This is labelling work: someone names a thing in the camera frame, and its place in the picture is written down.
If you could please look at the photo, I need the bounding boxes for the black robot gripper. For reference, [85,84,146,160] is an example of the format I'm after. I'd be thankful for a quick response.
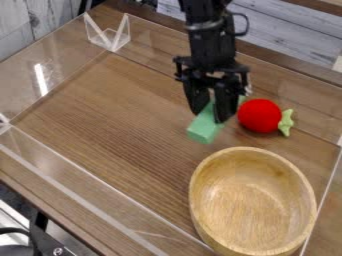
[174,20,252,123]

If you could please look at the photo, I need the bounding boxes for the green rectangular block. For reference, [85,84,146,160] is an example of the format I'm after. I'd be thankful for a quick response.
[186,94,248,145]

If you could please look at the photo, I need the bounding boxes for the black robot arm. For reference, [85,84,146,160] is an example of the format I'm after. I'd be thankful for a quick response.
[174,0,250,123]

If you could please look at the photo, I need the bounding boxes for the light wooden bowl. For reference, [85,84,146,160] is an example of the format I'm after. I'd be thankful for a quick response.
[189,147,317,256]

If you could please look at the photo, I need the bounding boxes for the red plush tomato toy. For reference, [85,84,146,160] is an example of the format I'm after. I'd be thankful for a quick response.
[238,99,294,137]

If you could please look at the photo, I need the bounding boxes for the clear acrylic tray walls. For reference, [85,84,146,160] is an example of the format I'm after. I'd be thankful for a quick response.
[0,19,342,256]

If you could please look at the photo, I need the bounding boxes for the clear acrylic corner bracket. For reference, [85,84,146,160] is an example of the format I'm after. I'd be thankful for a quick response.
[83,13,131,52]

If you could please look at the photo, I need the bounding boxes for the black table leg bracket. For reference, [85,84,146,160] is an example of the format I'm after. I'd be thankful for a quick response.
[30,212,77,256]

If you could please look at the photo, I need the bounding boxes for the black cable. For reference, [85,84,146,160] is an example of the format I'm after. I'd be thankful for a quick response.
[0,227,39,256]

